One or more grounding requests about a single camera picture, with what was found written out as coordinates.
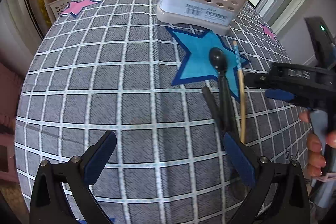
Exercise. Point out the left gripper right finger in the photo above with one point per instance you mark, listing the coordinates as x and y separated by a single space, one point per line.
277 191

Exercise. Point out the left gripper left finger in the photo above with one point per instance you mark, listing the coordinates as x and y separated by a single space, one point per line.
99 158

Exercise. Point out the blue patterned chopstick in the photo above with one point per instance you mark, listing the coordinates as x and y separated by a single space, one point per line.
242 93

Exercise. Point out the dark plastic spoon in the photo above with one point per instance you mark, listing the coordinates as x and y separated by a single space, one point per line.
219 62

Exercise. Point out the dark grey utensil handle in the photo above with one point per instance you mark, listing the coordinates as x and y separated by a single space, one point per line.
214 110

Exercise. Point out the person's right hand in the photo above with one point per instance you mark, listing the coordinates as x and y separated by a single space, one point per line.
316 160

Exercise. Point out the grey checked tablecloth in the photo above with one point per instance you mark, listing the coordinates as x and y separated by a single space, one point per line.
116 67

